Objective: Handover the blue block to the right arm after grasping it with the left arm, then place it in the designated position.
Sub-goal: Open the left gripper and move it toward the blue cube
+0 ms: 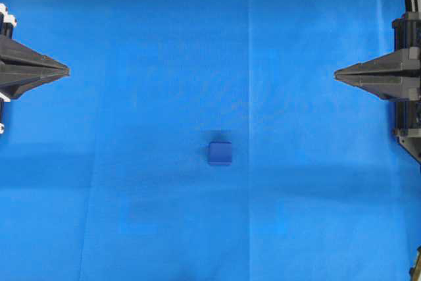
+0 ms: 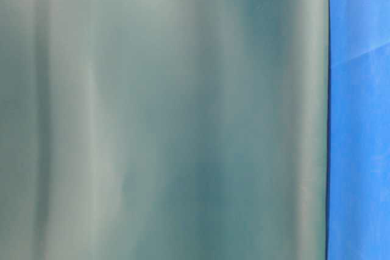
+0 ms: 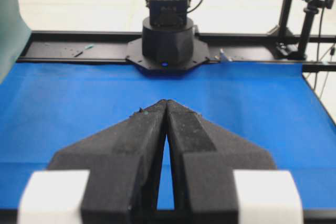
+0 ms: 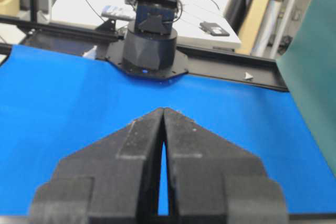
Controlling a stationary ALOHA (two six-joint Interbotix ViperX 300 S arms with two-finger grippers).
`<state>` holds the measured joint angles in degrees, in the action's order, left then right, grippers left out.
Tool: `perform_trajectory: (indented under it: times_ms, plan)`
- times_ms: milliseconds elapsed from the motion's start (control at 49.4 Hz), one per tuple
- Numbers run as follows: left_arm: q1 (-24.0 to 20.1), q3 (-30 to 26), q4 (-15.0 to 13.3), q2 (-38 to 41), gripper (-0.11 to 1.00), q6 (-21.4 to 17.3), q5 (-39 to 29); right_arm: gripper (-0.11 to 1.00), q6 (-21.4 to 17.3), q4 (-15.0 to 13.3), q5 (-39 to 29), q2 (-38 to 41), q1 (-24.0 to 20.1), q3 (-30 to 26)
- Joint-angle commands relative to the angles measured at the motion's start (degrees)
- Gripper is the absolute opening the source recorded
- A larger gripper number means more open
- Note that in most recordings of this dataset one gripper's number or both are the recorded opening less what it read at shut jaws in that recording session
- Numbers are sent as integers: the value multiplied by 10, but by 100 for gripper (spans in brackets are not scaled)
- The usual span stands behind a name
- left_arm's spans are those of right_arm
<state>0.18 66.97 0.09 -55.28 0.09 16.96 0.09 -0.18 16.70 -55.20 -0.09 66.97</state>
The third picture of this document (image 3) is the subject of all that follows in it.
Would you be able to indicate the black aluminium frame rail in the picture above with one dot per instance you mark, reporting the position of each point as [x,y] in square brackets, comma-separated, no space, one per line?
[112,48]

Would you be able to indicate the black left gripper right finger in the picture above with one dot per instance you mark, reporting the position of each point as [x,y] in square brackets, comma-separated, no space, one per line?
[203,158]

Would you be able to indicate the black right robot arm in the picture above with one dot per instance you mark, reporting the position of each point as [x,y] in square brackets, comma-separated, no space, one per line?
[168,40]

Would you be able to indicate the blue table cloth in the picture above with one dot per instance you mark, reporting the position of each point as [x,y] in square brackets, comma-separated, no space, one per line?
[46,106]

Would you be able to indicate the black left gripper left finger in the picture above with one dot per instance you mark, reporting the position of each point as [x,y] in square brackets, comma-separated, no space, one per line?
[124,162]

